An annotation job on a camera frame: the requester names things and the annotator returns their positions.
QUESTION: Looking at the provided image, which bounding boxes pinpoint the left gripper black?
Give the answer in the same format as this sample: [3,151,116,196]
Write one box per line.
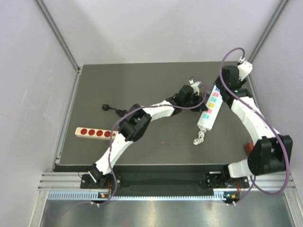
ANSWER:
[182,93,207,112]

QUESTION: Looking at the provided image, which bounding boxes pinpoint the white power strip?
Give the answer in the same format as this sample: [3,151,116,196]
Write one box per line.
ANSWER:
[193,85,223,145]

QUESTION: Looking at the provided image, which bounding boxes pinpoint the red cube plug adapter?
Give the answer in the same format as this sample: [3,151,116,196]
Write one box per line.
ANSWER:
[244,142,254,156]

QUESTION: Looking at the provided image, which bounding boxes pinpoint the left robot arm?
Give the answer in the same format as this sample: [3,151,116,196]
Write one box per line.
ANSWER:
[88,82,207,188]

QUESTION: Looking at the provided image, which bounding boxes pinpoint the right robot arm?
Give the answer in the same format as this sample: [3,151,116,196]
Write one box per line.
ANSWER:
[197,61,293,187]

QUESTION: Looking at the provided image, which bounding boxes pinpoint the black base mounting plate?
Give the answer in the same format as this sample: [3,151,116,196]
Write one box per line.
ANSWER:
[80,172,249,190]

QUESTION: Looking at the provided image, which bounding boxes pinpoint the wooden power strip red sockets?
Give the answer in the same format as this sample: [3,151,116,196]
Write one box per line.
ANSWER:
[74,127,118,140]

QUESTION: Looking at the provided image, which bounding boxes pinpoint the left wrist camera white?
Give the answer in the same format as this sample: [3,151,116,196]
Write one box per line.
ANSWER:
[189,79,203,94]

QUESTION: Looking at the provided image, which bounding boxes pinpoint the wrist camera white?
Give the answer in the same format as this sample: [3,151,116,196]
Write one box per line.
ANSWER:
[189,79,203,94]
[237,57,253,81]

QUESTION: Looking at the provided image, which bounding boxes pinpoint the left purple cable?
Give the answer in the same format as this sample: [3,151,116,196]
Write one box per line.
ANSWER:
[47,75,205,220]

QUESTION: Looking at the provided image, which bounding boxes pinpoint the purple cable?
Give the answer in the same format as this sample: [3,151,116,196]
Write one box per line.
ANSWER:
[47,75,205,220]
[219,48,292,206]

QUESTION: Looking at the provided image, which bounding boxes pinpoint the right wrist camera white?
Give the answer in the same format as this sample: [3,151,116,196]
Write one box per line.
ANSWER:
[237,57,253,81]

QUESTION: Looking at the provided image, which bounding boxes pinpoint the black power cable with plug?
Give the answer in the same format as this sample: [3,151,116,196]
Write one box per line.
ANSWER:
[102,104,130,118]

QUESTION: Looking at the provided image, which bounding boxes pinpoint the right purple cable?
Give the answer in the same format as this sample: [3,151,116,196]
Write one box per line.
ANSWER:
[219,48,292,206]

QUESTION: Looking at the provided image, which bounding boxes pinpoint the white slotted cable duct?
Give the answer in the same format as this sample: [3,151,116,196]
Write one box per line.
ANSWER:
[47,190,236,201]

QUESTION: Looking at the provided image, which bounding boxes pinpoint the right aluminium frame post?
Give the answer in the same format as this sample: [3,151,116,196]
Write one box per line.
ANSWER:
[243,0,291,171]

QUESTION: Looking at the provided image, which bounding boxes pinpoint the aluminium frame post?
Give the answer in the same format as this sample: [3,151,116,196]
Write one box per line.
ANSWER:
[243,0,291,171]
[34,0,82,172]

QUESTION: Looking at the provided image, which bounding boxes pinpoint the left aluminium frame post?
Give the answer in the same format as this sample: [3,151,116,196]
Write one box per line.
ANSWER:
[34,0,82,172]

